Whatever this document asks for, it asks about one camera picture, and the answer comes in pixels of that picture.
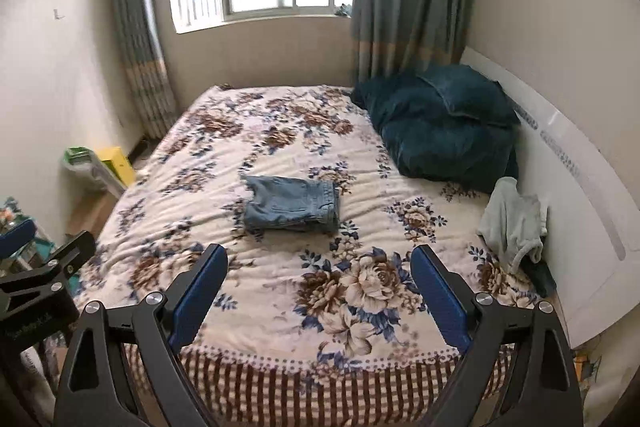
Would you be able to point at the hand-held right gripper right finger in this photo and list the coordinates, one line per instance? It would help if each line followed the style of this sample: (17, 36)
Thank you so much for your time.
(442, 302)

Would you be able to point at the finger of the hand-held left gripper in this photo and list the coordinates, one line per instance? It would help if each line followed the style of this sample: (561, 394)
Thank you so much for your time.
(65, 259)

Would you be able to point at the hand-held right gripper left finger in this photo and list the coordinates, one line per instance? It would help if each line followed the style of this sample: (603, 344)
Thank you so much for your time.
(192, 302)

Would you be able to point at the blue denim pants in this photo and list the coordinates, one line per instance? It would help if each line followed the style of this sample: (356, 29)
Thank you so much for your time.
(292, 204)

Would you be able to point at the green and white bag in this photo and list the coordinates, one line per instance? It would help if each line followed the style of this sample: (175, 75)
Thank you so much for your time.
(87, 172)

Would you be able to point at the light green garment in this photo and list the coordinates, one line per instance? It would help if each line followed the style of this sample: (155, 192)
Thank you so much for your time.
(515, 222)

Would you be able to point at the yellow box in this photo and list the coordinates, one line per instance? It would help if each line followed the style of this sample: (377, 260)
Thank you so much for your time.
(116, 163)

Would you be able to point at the floral bed blanket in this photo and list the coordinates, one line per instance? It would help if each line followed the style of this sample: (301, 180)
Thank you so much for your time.
(300, 227)

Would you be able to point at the dark teal quilt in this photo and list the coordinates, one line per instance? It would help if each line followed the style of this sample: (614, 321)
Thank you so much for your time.
(440, 142)

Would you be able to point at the white headboard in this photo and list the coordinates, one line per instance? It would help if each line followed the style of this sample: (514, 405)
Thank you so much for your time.
(565, 187)

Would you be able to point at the dark teal pillow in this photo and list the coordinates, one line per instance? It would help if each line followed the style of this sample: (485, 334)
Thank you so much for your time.
(470, 94)

